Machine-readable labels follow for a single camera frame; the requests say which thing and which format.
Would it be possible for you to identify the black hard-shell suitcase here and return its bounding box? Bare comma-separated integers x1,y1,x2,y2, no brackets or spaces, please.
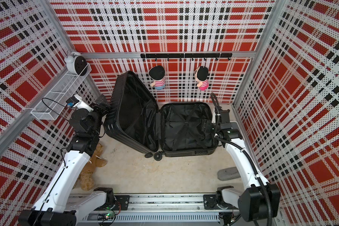
104,71,218,157

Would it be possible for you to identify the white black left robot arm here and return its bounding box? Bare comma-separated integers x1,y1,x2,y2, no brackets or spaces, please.
18,95,115,226

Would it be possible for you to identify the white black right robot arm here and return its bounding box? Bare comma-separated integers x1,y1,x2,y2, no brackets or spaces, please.
204,110,281,226

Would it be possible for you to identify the grey oval floor object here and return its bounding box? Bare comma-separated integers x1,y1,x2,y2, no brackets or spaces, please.
217,167,241,181

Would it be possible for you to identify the white alarm clock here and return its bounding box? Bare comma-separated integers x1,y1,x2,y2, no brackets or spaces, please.
64,51,88,76

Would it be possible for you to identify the pink-dressed hanging doll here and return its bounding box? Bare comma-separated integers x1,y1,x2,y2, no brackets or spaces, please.
195,66,209,91

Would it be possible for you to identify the blue-dressed hanging doll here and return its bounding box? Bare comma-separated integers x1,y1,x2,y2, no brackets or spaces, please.
149,66,165,90

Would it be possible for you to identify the brown teddy bear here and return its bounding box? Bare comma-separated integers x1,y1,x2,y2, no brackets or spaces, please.
73,143,107,191

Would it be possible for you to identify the white wire wall shelf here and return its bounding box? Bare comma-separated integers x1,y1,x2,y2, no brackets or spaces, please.
31,64,91,121

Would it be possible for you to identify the black wall hook rail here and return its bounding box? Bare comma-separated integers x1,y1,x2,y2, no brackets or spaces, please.
140,53,233,59

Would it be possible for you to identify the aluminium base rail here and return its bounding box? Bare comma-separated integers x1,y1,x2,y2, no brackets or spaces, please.
47,193,286,226

